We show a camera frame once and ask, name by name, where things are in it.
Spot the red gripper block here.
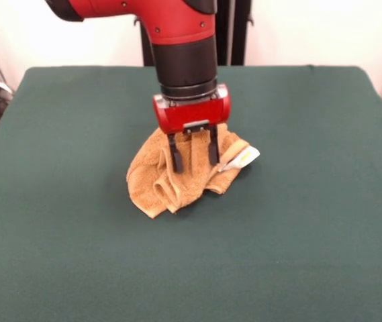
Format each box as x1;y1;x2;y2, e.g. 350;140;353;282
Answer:
152;83;232;174

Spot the tan terry towel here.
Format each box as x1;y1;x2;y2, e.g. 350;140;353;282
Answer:
126;123;261;219

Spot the dark green table cloth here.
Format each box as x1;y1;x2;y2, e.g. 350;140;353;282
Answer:
0;65;382;322

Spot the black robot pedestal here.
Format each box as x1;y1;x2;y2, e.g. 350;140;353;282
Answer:
133;0;255;67

